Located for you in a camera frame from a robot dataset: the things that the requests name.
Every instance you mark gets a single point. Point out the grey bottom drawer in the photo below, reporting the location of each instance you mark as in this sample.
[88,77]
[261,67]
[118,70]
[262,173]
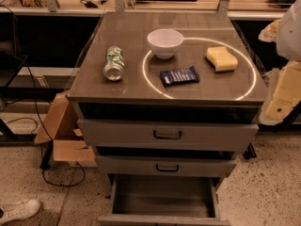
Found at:
[139,200]

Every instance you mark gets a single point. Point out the grey drawer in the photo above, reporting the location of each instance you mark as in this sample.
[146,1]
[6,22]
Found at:
[139,200]
[168,135]
[136,161]

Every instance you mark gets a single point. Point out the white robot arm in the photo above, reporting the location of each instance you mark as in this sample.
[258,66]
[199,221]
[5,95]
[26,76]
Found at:
[284,84]

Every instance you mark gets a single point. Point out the grey drawer cabinet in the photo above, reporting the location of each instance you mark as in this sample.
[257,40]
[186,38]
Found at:
[167,94]

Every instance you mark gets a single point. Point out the grey top drawer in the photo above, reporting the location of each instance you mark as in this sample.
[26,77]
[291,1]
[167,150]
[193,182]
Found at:
[168,135]

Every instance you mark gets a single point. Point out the grey middle drawer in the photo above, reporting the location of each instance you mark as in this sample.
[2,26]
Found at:
[136,161]

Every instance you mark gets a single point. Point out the dark blue snack packet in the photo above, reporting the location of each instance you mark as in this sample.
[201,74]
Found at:
[179,76]

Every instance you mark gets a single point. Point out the green soda can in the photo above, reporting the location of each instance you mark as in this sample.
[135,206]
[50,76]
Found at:
[114,64]

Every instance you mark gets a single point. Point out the white ceramic bowl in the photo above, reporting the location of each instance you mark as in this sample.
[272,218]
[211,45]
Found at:
[164,42]

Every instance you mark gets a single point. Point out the yellow sponge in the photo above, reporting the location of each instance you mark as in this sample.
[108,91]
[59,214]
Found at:
[222,59]

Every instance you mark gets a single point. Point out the brown cardboard box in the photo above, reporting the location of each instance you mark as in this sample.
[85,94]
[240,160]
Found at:
[60,127]

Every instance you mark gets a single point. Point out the white sneaker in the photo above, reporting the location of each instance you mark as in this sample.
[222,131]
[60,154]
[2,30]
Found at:
[19,210]

